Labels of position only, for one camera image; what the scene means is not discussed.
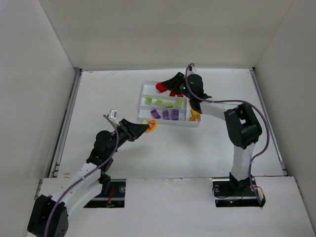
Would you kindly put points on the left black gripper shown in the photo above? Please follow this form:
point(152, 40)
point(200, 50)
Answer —
point(127, 131)

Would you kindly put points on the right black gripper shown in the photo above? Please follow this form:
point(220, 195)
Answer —
point(179, 82)

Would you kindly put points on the red rounded lego brick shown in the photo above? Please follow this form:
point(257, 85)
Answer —
point(160, 88)

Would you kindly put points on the orange patterned lego piece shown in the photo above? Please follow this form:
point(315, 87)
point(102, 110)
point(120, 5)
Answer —
point(152, 125)

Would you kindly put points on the light green lego piece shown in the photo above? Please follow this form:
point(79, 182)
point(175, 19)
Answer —
point(179, 104)

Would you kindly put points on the light green wedge lego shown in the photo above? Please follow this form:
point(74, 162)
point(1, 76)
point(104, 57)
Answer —
point(168, 105)

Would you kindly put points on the light green square lego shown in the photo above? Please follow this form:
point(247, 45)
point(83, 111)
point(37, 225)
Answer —
point(159, 103)

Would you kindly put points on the purple patterned lego brick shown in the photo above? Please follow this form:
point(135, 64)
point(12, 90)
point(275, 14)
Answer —
point(155, 114)

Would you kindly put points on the purple tan lego piece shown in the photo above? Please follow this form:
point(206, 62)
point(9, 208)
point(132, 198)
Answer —
point(165, 115)

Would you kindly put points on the yellow striped lego brick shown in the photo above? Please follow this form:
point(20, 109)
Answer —
point(195, 114)

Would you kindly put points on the purple rounded lego piece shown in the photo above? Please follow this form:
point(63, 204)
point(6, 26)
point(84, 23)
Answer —
point(175, 114)

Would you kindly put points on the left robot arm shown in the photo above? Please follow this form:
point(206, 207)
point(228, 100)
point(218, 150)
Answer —
point(51, 214)

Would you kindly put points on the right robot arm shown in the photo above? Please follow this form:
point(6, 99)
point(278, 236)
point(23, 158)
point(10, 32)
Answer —
point(242, 124)

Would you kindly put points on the white divided tray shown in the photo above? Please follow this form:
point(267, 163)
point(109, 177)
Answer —
point(165, 108)

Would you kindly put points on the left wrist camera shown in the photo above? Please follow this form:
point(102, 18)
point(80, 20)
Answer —
point(113, 114)

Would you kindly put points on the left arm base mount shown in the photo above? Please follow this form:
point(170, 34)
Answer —
point(112, 195)

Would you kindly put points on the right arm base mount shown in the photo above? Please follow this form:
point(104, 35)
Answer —
point(228, 192)

